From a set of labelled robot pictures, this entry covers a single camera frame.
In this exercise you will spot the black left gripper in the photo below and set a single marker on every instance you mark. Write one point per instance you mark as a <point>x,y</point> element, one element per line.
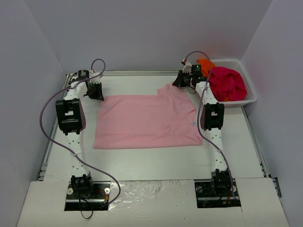
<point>96,91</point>

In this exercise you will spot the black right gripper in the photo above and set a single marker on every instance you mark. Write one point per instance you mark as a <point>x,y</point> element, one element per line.
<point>181,80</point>

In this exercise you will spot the pink t shirt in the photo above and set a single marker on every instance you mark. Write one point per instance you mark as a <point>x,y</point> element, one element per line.
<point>166,119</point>

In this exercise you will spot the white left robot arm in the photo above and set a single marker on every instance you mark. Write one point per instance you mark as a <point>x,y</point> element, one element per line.
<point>72,122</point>

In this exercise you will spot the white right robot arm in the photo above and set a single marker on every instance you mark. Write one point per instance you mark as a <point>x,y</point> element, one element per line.
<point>209,123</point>

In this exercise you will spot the orange t shirt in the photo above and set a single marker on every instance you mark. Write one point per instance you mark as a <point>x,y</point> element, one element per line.
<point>206,63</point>

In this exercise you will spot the magenta t shirt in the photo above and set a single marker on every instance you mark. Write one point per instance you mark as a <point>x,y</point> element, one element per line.
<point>238,90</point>

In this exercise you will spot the white plastic basket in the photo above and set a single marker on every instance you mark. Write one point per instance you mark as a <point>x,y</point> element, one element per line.
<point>236,65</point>

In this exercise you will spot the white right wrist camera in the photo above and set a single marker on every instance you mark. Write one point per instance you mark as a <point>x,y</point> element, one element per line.
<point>187,66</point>

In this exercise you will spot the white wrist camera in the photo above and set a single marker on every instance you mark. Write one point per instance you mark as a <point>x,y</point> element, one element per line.
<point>187,66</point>
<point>95,77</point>

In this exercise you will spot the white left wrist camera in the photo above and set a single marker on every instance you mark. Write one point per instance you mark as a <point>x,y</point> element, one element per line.
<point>95,77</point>

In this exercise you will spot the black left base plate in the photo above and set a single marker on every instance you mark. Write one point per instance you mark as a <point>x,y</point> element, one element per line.
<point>96,200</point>

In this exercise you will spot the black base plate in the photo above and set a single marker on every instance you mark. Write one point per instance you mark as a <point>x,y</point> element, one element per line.
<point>96,200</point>
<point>208,197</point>

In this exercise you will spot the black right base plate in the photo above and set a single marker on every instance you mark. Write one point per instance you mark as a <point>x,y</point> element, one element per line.
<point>208,197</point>

